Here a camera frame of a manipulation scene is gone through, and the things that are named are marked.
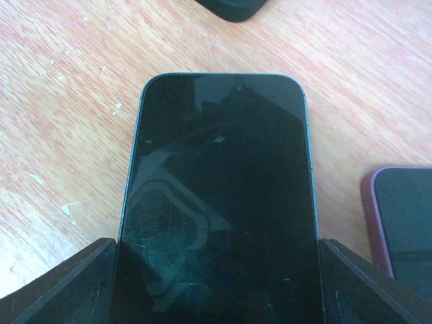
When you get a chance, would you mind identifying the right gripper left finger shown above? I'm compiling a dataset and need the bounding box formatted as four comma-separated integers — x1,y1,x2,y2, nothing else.
1,238,116,323

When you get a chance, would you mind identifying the dark green phone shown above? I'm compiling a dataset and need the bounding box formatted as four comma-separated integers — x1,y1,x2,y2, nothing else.
111,73,325,323

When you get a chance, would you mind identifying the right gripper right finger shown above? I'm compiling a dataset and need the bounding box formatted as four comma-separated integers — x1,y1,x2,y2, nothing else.
319,238,431,323

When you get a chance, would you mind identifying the pink phone black screen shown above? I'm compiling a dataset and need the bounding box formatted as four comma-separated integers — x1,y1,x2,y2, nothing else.
360,167,431,300

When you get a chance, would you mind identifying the black phone case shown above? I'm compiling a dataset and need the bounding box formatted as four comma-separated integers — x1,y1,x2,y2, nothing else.
196,0,267,23

